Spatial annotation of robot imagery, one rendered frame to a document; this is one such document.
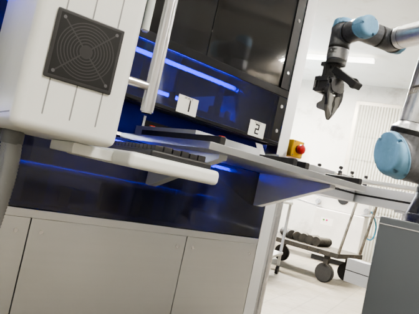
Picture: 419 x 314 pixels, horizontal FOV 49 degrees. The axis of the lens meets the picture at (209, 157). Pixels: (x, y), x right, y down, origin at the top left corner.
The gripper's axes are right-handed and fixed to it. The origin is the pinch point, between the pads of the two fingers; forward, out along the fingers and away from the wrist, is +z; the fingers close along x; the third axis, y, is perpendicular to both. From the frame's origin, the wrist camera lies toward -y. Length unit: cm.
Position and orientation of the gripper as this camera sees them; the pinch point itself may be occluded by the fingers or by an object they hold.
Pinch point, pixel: (330, 116)
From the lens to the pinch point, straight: 168.5
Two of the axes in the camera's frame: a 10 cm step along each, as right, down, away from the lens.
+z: -2.1, 9.8, -0.5
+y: -6.2, -0.9, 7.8
